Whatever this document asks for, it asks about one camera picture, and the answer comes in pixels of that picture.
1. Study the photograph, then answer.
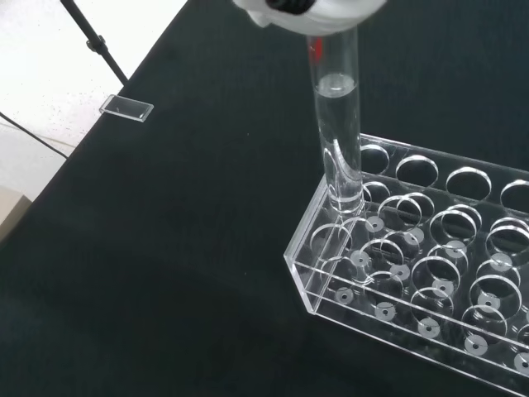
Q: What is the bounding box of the clear cloth clip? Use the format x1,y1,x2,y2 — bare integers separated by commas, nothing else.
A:
100,94,155,125

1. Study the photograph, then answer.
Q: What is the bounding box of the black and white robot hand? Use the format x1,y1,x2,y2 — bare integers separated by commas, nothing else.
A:
233,0,388,38

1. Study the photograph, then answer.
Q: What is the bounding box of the thin black floor cable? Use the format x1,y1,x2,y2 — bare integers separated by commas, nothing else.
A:
0,110,69,160

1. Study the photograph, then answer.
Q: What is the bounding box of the black tripod leg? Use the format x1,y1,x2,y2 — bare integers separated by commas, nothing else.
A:
60,0,130,84

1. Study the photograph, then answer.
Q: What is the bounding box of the clear acrylic test tube rack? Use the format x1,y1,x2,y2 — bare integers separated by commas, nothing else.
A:
284,132,529,397

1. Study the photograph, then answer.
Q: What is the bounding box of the black bench cloth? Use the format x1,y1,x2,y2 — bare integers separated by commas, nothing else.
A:
0,0,529,397

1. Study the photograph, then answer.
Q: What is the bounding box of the pale board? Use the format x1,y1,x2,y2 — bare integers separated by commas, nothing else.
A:
0,184,32,246

